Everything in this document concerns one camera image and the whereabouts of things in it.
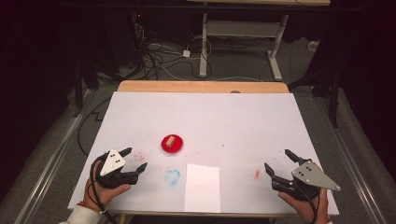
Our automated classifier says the wooden table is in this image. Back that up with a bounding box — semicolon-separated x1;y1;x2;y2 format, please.
106;79;332;219

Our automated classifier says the white floor cable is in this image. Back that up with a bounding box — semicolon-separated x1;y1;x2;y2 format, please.
160;64;263;83

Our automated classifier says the orange bracelet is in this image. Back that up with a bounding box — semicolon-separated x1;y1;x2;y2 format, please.
77;201;107;216

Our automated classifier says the black metal stand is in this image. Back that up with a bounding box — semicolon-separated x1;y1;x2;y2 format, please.
288;62;342;129

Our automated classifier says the round red ink pad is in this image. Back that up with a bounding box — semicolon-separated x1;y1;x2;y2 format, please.
161;133;184;155

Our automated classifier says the large white board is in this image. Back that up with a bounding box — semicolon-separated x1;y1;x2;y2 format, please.
67;91;340;217

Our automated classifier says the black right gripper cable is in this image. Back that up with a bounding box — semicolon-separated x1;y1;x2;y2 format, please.
299;189;321;224

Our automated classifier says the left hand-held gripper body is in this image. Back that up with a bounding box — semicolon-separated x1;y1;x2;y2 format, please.
92;148;140;189

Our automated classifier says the black floor cable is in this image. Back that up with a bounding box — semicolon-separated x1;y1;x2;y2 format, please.
77;97;112;157

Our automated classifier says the white paper sheet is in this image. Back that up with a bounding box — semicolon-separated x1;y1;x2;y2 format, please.
183;163;221;214

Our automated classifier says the white metal desk frame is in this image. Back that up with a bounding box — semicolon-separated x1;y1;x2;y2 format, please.
186;0;332;82

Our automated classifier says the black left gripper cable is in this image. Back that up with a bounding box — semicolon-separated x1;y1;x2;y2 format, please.
89;155;119;224

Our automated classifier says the person's left hand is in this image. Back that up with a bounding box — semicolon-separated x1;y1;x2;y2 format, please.
82;178;132;213

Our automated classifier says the metal floor rail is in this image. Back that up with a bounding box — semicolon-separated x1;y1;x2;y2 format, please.
314;96;389;224
13;88;97;224

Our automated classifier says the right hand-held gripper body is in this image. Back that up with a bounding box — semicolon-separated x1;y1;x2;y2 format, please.
271;159;342;202

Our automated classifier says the person's right hand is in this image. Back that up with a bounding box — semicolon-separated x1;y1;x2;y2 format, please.
277;188;331;224

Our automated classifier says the tangle of black cables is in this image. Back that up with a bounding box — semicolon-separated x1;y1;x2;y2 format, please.
129;22;214;82

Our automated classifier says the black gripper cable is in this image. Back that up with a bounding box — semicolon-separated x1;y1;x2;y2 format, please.
89;155;119;224
299;189;321;224

